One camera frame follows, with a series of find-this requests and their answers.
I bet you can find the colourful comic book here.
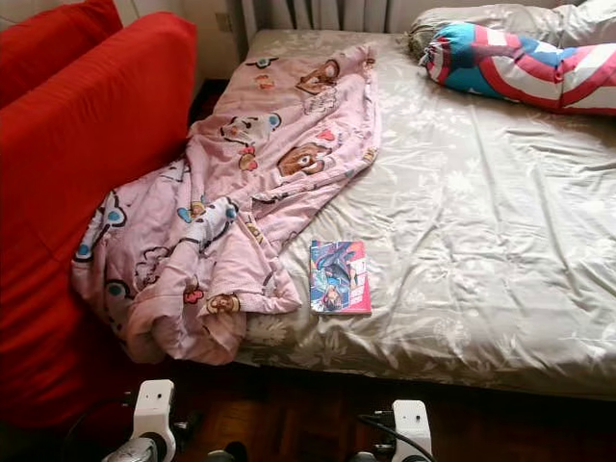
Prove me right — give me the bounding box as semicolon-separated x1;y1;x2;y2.
309;239;372;316

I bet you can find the pink cartoon print blanket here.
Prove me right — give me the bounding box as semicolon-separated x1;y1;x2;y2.
70;43;381;365

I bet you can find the silver left robot leg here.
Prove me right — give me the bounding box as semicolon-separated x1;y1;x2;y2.
217;441;249;462

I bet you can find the red sofa cushion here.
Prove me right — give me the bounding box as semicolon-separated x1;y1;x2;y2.
0;0;124;107
0;12;198;429

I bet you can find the bed with beige floral sheet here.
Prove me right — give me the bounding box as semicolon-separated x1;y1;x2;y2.
236;29;616;400

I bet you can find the red white blue bolster pillow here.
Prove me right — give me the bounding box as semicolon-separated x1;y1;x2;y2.
422;21;616;116

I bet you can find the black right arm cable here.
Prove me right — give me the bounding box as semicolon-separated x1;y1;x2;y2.
356;412;432;462

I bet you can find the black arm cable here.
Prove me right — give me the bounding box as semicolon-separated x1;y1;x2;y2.
60;391;139;462
356;412;432;462

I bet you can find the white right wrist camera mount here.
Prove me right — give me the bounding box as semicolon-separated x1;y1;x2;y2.
390;399;434;462

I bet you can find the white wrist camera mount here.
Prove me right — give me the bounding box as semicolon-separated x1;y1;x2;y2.
135;378;176;442
390;399;434;462

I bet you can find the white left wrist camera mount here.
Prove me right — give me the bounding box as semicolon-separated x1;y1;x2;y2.
135;378;176;442

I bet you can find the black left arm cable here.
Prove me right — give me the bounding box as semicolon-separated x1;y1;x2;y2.
60;391;139;462

